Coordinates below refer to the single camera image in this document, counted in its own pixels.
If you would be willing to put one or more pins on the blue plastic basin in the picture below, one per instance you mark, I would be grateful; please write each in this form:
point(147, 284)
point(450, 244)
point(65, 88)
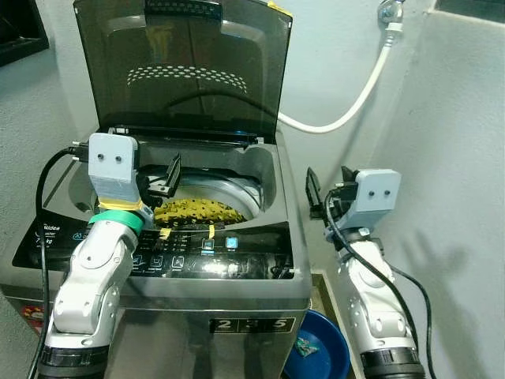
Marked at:
point(327, 359)

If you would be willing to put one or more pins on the black washer control panel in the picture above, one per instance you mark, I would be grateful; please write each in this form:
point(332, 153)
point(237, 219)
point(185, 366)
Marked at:
point(245, 264)

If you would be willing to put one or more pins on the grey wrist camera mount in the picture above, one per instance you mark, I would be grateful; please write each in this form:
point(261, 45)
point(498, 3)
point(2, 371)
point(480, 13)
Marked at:
point(110, 170)
point(375, 197)

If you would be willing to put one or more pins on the yellow patterned garment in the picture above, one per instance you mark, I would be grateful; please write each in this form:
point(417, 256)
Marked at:
point(197, 212)

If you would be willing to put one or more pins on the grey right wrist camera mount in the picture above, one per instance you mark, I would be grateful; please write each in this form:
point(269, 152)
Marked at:
point(375, 197)

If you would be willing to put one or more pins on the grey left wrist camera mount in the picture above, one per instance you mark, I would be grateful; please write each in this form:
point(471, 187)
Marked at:
point(110, 170)

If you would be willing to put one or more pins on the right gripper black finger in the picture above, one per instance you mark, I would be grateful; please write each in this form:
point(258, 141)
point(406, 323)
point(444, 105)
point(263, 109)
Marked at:
point(348, 177)
point(314, 197)

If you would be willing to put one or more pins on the red washer sticker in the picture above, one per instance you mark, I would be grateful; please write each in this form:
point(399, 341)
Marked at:
point(33, 318)

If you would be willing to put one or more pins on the small teal patterned object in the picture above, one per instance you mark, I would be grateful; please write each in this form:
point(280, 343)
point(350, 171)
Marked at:
point(308, 344)

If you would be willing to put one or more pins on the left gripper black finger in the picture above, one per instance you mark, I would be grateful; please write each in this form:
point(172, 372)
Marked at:
point(173, 178)

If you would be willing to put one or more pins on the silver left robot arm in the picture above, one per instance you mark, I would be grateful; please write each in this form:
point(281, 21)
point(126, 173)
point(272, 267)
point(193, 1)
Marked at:
point(91, 276)

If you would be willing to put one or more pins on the dark translucent washer lid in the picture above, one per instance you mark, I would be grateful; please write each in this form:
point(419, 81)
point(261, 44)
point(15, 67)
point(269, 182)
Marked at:
point(181, 47)

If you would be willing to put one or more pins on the dark window frame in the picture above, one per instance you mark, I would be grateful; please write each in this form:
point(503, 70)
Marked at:
point(20, 28)
point(473, 6)

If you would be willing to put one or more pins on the grey top-load washing machine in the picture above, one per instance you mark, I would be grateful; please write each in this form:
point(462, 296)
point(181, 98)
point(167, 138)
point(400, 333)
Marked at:
point(237, 300)

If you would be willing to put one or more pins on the black washer number label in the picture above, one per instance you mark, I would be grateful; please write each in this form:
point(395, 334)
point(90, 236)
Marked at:
point(252, 325)

